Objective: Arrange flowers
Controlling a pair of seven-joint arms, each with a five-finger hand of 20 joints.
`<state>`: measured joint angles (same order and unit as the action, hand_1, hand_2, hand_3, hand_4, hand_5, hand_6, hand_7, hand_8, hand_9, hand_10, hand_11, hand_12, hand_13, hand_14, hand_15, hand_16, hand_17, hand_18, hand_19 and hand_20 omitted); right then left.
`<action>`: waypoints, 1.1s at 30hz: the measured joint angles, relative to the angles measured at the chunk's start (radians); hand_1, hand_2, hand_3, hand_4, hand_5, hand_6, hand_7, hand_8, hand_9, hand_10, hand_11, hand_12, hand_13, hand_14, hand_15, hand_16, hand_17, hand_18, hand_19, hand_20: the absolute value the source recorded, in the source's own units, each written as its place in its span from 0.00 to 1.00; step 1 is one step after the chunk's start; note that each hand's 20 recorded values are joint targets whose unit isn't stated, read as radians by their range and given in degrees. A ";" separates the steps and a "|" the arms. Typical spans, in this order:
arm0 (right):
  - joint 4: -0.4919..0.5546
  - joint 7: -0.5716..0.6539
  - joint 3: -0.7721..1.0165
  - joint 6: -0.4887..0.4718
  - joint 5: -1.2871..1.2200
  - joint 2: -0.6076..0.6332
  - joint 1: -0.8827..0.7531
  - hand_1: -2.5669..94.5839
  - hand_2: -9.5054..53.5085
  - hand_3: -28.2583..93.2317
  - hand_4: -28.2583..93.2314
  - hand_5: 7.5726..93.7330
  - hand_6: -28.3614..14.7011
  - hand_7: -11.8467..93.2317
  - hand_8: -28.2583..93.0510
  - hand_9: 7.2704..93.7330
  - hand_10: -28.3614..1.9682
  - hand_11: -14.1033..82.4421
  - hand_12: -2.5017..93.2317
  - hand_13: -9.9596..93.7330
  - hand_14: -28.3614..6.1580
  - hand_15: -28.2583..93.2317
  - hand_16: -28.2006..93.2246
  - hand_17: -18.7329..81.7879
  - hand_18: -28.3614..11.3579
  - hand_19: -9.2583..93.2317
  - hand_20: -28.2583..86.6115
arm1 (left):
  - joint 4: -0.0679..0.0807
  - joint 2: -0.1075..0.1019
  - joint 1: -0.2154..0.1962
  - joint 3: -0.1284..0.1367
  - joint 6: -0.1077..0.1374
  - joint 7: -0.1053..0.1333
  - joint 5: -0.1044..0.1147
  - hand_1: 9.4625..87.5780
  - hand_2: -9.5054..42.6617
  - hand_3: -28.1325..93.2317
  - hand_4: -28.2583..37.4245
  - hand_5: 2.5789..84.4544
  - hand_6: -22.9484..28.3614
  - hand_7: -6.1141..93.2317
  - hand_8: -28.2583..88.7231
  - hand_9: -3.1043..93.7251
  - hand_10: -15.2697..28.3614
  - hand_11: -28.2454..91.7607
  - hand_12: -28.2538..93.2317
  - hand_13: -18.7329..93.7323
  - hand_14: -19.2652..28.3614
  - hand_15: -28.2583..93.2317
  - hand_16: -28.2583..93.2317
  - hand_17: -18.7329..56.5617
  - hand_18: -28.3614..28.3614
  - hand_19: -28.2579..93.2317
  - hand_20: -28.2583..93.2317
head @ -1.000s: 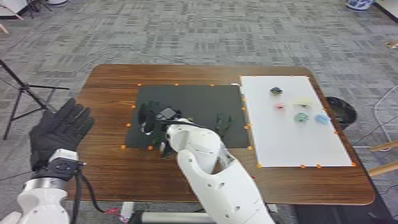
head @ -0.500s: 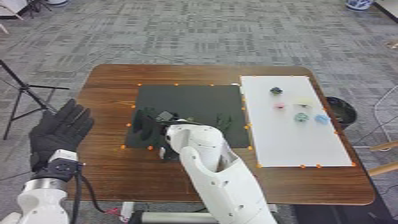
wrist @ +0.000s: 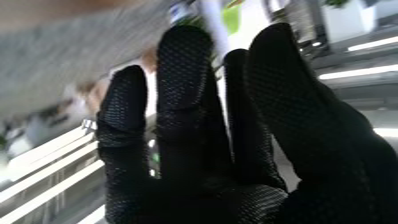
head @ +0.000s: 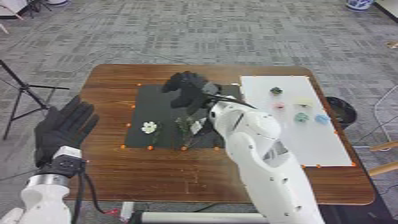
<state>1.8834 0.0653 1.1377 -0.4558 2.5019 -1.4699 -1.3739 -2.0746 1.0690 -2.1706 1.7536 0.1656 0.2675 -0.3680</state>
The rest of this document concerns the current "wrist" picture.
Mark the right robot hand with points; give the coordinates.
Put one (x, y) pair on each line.
(237, 160)

